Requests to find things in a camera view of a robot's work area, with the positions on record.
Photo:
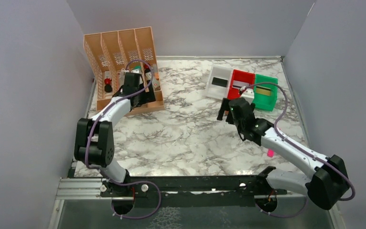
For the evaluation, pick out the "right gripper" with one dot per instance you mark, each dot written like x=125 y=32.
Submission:
x=225 y=106

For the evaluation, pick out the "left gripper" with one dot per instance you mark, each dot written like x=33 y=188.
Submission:
x=147 y=96

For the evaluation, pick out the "white plastic bin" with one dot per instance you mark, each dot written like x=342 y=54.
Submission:
x=213 y=91

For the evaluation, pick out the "orange desk organizer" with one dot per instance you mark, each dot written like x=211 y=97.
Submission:
x=111 y=53

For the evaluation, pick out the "red plastic bin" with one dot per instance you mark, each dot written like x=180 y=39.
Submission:
x=238 y=80

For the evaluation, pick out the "green plastic bin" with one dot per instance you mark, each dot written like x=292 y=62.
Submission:
x=265 y=102

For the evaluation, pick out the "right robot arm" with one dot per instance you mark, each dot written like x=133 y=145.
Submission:
x=324 y=180

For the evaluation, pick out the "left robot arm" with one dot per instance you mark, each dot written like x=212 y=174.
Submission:
x=94 y=142

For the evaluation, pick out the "silver card in red bin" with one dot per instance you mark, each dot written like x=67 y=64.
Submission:
x=237 y=85

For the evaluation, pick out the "black card in white bin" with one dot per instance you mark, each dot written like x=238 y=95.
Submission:
x=219 y=82

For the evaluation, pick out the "gold card in green bin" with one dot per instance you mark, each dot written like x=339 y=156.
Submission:
x=263 y=91

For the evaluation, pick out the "red black stamp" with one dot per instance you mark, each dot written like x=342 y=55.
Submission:
x=107 y=85

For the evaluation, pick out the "pink highlighter marker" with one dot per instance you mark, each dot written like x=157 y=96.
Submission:
x=270 y=153

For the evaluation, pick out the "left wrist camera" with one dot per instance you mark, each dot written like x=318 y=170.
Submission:
x=137 y=69

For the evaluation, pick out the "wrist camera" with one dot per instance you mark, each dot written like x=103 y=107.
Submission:
x=137 y=69
x=247 y=94

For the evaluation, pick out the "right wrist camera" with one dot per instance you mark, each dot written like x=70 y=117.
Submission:
x=247 y=94

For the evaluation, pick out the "black mounting rail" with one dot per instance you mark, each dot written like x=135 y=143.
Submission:
x=173 y=191

